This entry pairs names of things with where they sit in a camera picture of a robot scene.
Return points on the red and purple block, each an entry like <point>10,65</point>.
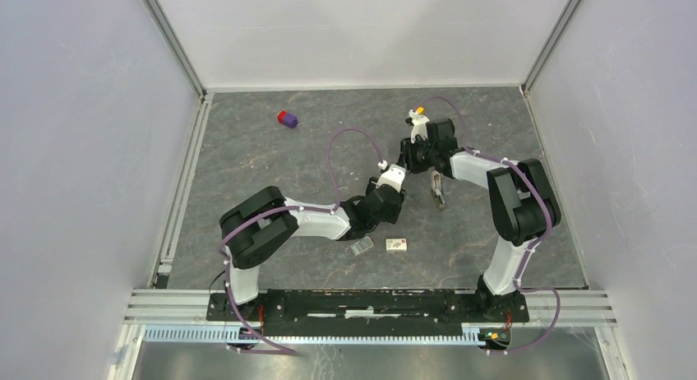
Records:
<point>287,119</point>

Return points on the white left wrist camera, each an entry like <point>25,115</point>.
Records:
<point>392,175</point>

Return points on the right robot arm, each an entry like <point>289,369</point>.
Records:
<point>523,205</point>

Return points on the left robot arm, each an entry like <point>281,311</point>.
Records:
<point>258,227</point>

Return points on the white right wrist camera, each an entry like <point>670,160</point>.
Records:
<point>418,124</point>

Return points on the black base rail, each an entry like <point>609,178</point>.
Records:
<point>379,312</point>

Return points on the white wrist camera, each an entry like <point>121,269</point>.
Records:
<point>392,175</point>
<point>418,124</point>

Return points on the staple tray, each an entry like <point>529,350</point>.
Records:
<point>360,246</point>

